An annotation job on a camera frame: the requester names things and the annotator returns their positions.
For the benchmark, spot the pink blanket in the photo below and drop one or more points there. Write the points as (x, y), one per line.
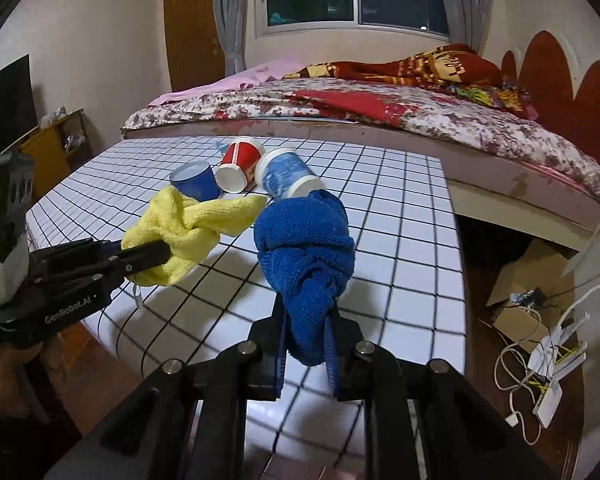
(240, 80)

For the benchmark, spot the bed with floral bedding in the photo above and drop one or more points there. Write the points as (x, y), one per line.
(480, 130)

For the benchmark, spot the small white network box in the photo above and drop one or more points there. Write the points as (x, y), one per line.
(550, 405)

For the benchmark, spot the brown wooden door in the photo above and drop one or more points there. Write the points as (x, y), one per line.
(190, 35)

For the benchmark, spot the yellow knotted cloth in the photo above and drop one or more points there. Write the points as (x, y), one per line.
(190, 225)

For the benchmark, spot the red patterned blanket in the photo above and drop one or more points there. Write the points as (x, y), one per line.
(420, 70)

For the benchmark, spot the red scalloped headboard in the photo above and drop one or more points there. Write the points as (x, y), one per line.
(570, 90)

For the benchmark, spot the dark blue paper cup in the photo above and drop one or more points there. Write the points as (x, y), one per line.
(197, 182)

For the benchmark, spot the wooden side cabinet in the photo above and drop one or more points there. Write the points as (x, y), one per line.
(50, 155)

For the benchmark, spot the grey curtain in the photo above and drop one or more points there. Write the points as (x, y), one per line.
(467, 0)
(230, 10)

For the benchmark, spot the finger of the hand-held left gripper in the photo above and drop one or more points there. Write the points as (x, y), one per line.
(70, 255)
(145, 257)

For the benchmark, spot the person's left hand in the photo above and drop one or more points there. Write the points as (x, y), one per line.
(0, 375)

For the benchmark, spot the white router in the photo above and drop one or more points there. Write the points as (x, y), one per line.
(555, 355)

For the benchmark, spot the black television screen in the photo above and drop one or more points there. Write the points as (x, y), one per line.
(5, 105)

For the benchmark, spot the red paper cup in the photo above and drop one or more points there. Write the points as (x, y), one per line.
(242, 157)

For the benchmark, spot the blue knotted cloth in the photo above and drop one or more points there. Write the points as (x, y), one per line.
(302, 250)

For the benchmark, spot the blue and white paper cup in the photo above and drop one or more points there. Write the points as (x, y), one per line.
(282, 172)

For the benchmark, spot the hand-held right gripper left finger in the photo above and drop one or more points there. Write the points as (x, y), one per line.
(281, 360)

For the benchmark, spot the table with checked tablecloth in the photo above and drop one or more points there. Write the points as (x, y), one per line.
(390, 220)

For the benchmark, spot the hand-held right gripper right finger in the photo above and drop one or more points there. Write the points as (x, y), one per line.
(331, 360)

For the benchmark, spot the cardboard box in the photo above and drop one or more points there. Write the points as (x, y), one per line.
(525, 270)

